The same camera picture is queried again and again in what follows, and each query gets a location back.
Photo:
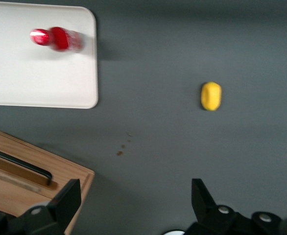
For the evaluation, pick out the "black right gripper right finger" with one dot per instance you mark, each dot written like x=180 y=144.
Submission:
x=207 y=215

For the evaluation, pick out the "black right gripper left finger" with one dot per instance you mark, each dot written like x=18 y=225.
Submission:
x=57 y=213

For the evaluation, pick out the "red coke bottle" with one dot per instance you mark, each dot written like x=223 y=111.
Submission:
x=60 y=40

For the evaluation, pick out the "cream rectangular tray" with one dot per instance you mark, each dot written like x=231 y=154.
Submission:
x=35 y=78

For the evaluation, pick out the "wooden two-drawer cabinet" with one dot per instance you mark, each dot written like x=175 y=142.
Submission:
x=1 y=195

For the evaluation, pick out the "yellow lemon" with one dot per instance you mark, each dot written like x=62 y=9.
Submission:
x=210 y=96

